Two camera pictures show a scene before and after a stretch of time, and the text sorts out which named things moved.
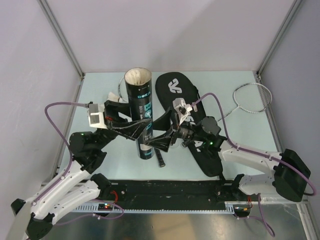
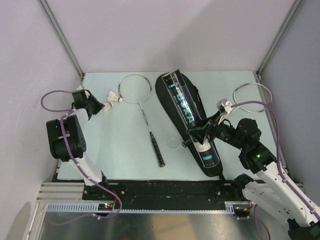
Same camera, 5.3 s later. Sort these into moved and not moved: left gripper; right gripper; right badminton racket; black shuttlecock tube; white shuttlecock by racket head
Moved: left gripper; black shuttlecock tube; right gripper
Not moved: white shuttlecock by racket head; right badminton racket
